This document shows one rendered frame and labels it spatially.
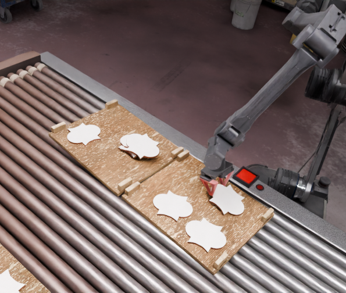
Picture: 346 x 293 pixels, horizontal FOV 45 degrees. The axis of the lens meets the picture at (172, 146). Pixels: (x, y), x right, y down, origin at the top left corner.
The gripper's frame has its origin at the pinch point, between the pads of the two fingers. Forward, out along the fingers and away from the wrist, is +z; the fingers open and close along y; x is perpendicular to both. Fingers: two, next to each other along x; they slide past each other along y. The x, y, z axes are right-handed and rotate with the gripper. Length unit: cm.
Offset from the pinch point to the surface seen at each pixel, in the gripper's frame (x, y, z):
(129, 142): 35.9, -8.1, -10.4
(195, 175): 11.3, 1.5, 0.0
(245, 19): 202, 308, 29
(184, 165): 17.3, 2.2, -1.7
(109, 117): 56, -1, -12
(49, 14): 338, 144, 5
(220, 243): -13.6, -15.9, 6.1
